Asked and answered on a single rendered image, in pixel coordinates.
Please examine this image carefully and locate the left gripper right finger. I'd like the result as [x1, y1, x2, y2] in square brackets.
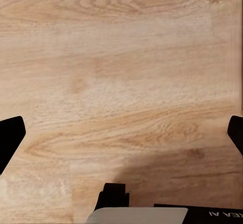
[227, 115, 243, 155]

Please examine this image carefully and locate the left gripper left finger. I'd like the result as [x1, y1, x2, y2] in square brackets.
[0, 116, 26, 175]

